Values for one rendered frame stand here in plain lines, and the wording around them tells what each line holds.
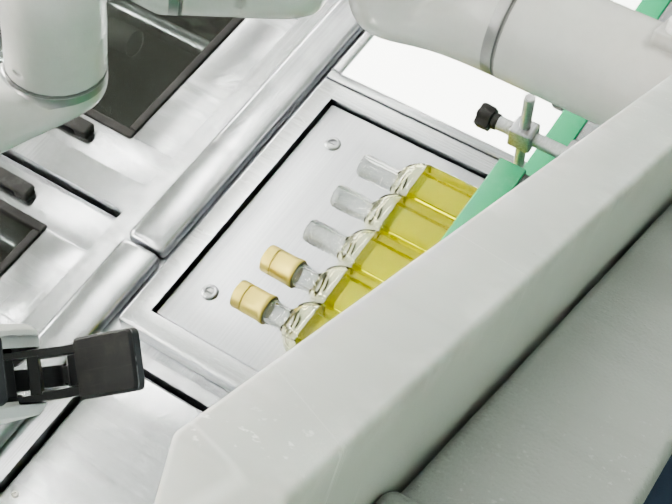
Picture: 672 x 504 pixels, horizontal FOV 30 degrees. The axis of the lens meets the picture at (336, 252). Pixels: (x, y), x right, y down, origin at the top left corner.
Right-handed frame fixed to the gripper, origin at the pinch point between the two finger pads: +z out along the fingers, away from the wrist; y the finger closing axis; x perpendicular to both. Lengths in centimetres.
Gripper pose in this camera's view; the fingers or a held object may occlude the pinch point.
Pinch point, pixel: (59, 365)
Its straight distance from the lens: 60.8
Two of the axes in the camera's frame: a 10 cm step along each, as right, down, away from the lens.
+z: 8.4, -1.8, -5.1
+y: 5.2, 0.2, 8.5
